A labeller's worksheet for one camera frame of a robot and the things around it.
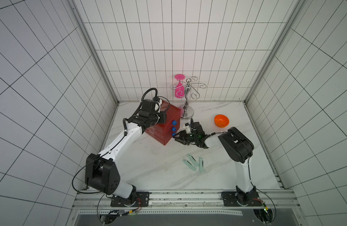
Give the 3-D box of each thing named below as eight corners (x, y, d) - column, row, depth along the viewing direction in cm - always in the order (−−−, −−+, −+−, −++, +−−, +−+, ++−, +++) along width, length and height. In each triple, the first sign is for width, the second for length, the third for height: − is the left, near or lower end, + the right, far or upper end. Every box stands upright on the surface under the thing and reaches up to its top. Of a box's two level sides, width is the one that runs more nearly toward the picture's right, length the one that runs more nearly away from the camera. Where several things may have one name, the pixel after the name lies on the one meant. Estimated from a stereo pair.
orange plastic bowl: (214, 128, 105) (216, 124, 101) (212, 118, 111) (214, 114, 107) (228, 128, 105) (230, 124, 101) (225, 118, 111) (227, 114, 107)
